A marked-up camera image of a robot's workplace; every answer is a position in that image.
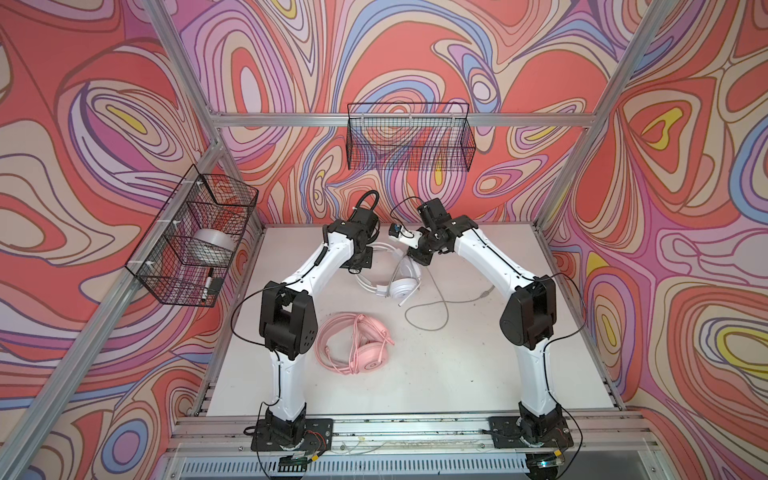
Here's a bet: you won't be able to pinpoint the black white marker pen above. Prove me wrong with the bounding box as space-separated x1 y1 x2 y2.
201 267 214 303

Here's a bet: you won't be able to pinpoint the aluminium cage frame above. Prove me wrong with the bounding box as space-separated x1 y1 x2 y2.
1 1 655 479

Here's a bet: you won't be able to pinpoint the grey headphone cable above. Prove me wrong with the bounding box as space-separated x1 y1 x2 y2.
403 263 497 332

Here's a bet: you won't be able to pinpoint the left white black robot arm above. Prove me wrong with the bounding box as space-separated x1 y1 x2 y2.
256 190 380 448

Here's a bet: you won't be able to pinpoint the aluminium front rail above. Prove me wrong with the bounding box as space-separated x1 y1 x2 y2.
166 410 661 455

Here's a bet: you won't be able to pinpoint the rear black wire basket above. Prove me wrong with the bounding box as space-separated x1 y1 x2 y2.
346 100 477 172

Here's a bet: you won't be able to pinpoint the black wire basket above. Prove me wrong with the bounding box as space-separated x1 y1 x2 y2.
346 100 477 172
125 165 259 308

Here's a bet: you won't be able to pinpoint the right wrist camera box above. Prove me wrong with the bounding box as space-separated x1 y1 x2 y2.
388 223 422 249

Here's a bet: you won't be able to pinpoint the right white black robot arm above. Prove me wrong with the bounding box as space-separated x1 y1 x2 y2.
388 199 563 445

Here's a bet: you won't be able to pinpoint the grey tape roll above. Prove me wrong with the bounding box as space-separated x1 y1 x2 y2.
189 228 236 267

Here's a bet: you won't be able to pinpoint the pink headphones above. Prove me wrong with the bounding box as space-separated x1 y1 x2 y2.
314 312 395 376

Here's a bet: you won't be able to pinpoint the white perforated cable duct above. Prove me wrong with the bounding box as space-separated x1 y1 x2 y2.
168 454 529 479

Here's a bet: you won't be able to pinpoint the left black wire basket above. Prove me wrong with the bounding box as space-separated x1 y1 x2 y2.
125 165 259 308

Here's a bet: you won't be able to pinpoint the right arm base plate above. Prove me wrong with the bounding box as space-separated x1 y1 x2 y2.
482 416 574 451

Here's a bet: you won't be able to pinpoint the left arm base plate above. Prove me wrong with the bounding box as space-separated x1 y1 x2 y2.
243 418 334 454

